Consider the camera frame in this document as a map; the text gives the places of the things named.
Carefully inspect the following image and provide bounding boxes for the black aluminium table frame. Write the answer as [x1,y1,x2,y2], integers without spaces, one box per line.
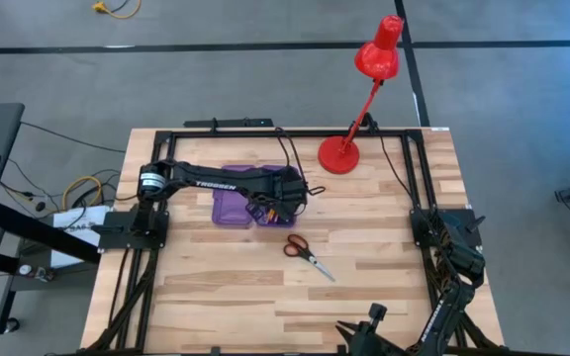
[80,128,509,356]

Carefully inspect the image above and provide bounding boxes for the yellow cable with plug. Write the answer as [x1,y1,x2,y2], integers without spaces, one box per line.
[91,0,143,20]

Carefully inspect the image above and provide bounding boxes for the red desk lamp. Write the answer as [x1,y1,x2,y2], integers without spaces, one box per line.
[316,14,407,176]

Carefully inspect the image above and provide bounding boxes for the black bar with small light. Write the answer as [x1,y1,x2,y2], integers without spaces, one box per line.
[183,117,275,130]

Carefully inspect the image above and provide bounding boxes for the black clamp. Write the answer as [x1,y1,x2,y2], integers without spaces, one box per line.
[361,113,381,135]

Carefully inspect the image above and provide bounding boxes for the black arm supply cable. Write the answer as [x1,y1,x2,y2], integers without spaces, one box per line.
[378,135,418,212]

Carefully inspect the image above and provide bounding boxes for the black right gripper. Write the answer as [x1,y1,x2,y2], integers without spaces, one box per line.
[336,320,415,356]

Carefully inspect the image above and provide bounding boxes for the black desk beam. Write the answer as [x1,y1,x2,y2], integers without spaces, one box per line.
[0,200,102,266]

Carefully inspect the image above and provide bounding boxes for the black caster wheel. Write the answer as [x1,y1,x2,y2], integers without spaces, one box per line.
[1,315,22,335]

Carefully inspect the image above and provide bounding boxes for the coiled yellow cable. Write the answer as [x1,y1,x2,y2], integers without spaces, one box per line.
[60,175,104,212]

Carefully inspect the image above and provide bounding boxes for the small round white device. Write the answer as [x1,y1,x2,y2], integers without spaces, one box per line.
[16,263,57,284]

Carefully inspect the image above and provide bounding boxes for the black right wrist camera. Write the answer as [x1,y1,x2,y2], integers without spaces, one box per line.
[367,303,389,333]

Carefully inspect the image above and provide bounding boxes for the thin black floor cable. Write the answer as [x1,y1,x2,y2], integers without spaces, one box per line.
[20,121,128,154]

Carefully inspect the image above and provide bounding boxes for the red and black scissors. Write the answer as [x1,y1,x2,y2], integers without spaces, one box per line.
[283,233,336,283]

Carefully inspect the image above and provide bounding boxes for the purple translucent plastic supply box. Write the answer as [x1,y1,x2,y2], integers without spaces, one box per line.
[211,164,306,229]

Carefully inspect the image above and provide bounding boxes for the black left wrist camera cable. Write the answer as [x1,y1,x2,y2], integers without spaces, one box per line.
[273,126,327,198]

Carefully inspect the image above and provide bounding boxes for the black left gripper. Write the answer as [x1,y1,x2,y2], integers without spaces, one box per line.
[245,166,309,224]

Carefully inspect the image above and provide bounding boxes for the white paper box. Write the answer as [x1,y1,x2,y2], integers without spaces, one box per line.
[49,205,113,269]

